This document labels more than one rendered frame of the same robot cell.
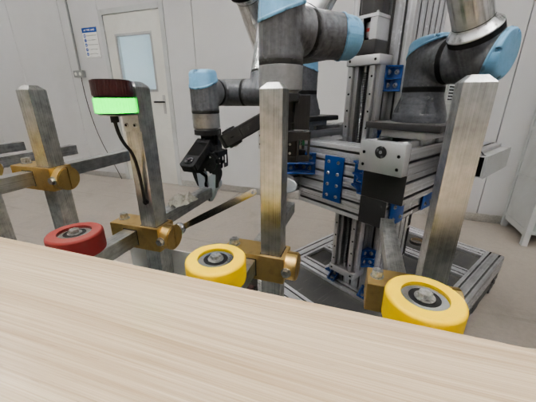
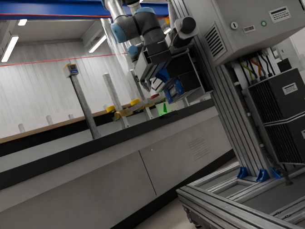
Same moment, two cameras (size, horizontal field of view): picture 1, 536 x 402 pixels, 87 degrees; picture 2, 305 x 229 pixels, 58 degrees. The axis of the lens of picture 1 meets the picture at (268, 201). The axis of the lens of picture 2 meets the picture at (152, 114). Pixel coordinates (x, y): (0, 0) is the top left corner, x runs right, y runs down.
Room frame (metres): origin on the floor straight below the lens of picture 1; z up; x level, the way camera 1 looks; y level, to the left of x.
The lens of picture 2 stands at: (1.48, -1.92, 0.60)
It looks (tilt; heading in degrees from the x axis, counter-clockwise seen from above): 3 degrees up; 118
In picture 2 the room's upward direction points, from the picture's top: 22 degrees counter-clockwise
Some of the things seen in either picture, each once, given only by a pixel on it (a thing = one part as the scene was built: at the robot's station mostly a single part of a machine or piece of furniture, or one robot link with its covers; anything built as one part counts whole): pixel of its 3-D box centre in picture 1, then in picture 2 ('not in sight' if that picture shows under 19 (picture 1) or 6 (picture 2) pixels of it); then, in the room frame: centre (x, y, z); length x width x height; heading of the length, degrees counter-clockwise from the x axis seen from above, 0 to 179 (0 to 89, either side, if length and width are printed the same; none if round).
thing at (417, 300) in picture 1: (415, 333); (113, 112); (0.25, -0.17, 0.85); 0.08 x 0.08 x 0.11
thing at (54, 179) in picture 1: (46, 175); not in sight; (0.60, 0.49, 0.95); 0.14 x 0.06 x 0.05; 72
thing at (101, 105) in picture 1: (115, 105); not in sight; (0.47, 0.24, 1.10); 0.06 x 0.06 x 0.02
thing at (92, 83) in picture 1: (112, 88); not in sight; (0.47, 0.24, 1.12); 0.06 x 0.06 x 0.02
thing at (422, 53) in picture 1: (430, 61); (145, 21); (0.90, -0.47, 1.21); 0.13 x 0.12 x 0.14; 28
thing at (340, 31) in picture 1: (324, 37); (135, 50); (0.59, -0.10, 1.21); 0.11 x 0.11 x 0.08; 28
